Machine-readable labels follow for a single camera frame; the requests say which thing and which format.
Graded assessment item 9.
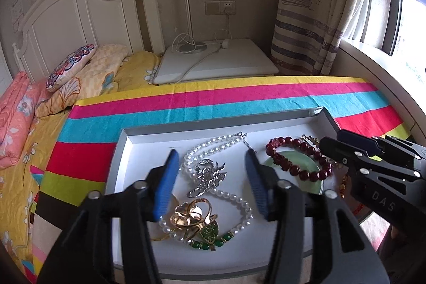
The green jade bangle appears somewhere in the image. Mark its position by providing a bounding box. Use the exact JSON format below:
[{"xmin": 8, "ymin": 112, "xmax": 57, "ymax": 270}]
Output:
[{"xmin": 263, "ymin": 151, "xmax": 328, "ymax": 195}]

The yellow floral bedsheet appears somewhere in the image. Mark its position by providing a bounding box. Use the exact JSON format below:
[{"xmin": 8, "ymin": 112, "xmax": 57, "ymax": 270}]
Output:
[{"xmin": 0, "ymin": 51, "xmax": 161, "ymax": 283}]

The striped colourful blanket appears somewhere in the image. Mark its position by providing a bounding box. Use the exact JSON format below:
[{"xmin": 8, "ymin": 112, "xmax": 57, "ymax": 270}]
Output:
[{"xmin": 33, "ymin": 76, "xmax": 415, "ymax": 284}]

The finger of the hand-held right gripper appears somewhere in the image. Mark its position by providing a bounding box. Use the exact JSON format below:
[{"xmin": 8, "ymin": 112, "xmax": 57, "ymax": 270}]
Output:
[
  {"xmin": 336, "ymin": 129, "xmax": 426, "ymax": 160},
  {"xmin": 319, "ymin": 137, "xmax": 422, "ymax": 182}
]

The pink floral quilt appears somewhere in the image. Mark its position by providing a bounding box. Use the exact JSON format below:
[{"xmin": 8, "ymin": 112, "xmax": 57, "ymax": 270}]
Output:
[{"xmin": 0, "ymin": 71, "xmax": 50, "ymax": 170}]

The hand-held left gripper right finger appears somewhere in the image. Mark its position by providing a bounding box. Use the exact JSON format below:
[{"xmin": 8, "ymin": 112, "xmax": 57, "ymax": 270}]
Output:
[{"xmin": 244, "ymin": 149, "xmax": 390, "ymax": 284}]

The wall socket panel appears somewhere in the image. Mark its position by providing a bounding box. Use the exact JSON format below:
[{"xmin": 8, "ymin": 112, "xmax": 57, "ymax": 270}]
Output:
[{"xmin": 204, "ymin": 1, "xmax": 236, "ymax": 16}]

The white nightstand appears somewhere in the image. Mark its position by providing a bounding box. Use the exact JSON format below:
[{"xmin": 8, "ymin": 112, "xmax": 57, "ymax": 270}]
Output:
[{"xmin": 152, "ymin": 39, "xmax": 279, "ymax": 85}]

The gold filigree ornament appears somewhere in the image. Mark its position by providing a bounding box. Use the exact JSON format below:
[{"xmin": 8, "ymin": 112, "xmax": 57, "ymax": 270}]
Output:
[{"xmin": 339, "ymin": 175, "xmax": 352, "ymax": 200}]

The embroidered floral pillow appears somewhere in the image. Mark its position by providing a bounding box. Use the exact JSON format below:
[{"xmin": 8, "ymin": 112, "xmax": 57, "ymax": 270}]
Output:
[{"xmin": 46, "ymin": 44, "xmax": 97, "ymax": 92}]

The yellow shell-patterned pillow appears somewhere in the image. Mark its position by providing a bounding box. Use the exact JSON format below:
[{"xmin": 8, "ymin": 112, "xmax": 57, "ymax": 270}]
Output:
[{"xmin": 35, "ymin": 44, "xmax": 129, "ymax": 118}]

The green bead necklace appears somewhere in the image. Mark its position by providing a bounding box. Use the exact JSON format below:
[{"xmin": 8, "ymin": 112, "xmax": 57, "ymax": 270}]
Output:
[{"xmin": 189, "ymin": 220, "xmax": 234, "ymax": 252}]

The gold flower ring ornament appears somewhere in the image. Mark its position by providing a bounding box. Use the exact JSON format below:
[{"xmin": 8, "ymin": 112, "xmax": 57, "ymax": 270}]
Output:
[{"xmin": 170, "ymin": 198, "xmax": 219, "ymax": 240}]

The red bead bracelet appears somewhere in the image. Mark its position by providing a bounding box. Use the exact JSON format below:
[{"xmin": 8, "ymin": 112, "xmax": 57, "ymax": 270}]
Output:
[{"xmin": 265, "ymin": 136, "xmax": 333, "ymax": 181}]

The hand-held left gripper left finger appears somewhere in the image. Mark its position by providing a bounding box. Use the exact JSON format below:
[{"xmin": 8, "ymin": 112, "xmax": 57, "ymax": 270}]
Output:
[{"xmin": 36, "ymin": 149, "xmax": 180, "ymax": 284}]

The silver rhinestone brooch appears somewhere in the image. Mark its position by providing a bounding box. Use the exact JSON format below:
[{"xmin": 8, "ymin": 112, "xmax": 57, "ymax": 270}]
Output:
[{"xmin": 186, "ymin": 158, "xmax": 227, "ymax": 199}]

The white window sill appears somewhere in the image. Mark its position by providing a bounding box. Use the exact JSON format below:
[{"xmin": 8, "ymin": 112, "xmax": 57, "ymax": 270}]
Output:
[{"xmin": 333, "ymin": 38, "xmax": 426, "ymax": 145}]

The white pearl necklace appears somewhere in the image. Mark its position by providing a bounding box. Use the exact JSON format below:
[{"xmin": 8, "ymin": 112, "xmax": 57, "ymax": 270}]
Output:
[{"xmin": 159, "ymin": 134, "xmax": 255, "ymax": 241}]

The white wooden headboard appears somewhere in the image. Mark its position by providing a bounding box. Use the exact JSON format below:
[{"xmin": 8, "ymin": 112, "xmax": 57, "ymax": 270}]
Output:
[{"xmin": 13, "ymin": 0, "xmax": 165, "ymax": 84}]

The silver desk lamp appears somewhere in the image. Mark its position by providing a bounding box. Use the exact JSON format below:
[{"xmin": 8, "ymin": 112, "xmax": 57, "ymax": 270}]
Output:
[{"xmin": 171, "ymin": 0, "xmax": 209, "ymax": 54}]

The printed striped curtain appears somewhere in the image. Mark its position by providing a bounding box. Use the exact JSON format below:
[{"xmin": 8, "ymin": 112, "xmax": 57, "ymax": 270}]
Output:
[{"xmin": 270, "ymin": 0, "xmax": 376, "ymax": 76}]

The white cable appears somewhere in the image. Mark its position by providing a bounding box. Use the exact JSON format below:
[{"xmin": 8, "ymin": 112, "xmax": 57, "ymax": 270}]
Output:
[{"xmin": 146, "ymin": 13, "xmax": 234, "ymax": 85}]

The window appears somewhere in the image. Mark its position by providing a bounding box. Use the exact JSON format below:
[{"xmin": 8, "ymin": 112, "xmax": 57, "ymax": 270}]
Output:
[{"xmin": 383, "ymin": 0, "xmax": 426, "ymax": 85}]

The grey cardboard box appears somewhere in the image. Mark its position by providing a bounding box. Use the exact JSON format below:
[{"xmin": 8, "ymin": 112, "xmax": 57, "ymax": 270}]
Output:
[{"xmin": 105, "ymin": 106, "xmax": 358, "ymax": 279}]

